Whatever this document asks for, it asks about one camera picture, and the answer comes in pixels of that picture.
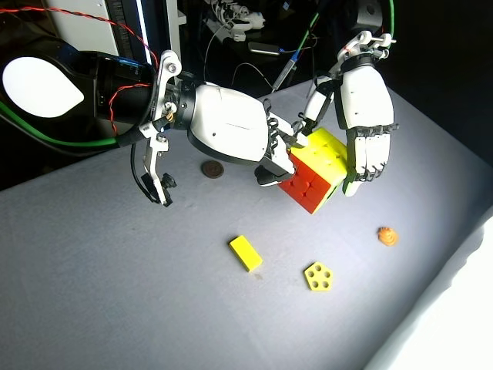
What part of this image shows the colourful puzzle cube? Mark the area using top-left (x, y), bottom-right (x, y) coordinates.
top-left (277, 128), bottom-right (350, 216)

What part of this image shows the yellow pentagon block with holes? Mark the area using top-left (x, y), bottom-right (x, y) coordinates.
top-left (303, 261), bottom-right (334, 292)

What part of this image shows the yellow rectangular block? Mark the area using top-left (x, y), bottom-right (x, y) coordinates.
top-left (228, 234), bottom-right (264, 273)

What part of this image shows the spare white robot hand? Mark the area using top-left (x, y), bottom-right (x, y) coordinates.
top-left (206, 0), bottom-right (267, 42)

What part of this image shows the green cable with grey sleeve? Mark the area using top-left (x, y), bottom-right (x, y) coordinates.
top-left (270, 10), bottom-right (321, 93)

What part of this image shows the white cabinet with black strip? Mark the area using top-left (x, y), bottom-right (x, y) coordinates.
top-left (44, 0), bottom-right (186, 74)

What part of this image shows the brown round disc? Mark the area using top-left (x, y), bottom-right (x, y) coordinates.
top-left (200, 160), bottom-right (224, 179)

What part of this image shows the orange swirl toy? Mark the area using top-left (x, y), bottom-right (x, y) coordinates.
top-left (377, 226), bottom-right (400, 247)

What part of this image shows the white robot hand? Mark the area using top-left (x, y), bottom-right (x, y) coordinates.
top-left (292, 63), bottom-right (400, 198)
top-left (186, 82), bottom-right (310, 188)

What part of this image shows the grey table cloth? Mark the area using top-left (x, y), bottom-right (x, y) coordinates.
top-left (0, 75), bottom-right (493, 370)

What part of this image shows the silver flat device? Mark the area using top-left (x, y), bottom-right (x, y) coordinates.
top-left (248, 42), bottom-right (281, 57)

